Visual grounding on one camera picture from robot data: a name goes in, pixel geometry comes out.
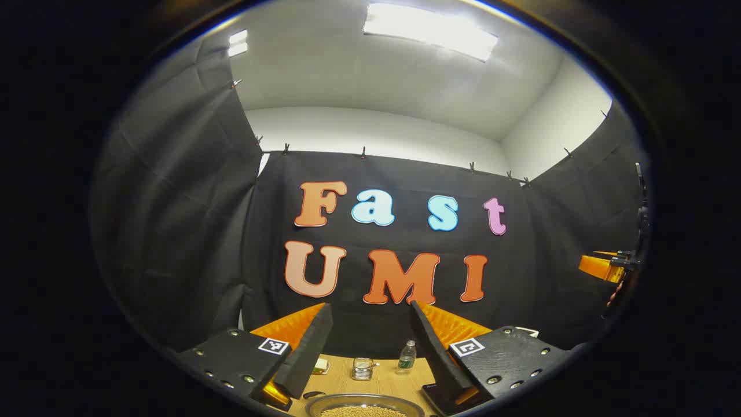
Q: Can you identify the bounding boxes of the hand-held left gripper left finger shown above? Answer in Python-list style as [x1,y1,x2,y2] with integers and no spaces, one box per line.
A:
[177,302,335,413]

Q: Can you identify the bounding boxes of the steel pot with soybeans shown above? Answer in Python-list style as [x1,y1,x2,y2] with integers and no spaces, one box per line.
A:
[302,391,426,417]

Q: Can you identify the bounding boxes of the row of backdrop clips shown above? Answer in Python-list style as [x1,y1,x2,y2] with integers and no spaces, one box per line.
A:
[230,79,610,189]

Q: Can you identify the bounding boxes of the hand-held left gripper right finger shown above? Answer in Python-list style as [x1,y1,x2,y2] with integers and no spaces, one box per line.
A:
[410,300,571,409]

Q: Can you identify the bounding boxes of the clear plastic water bottle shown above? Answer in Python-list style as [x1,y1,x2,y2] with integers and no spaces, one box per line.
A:
[397,340,417,371]

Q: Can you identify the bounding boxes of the large ceiling light panel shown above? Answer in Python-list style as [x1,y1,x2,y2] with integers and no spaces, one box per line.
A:
[363,3,498,63]

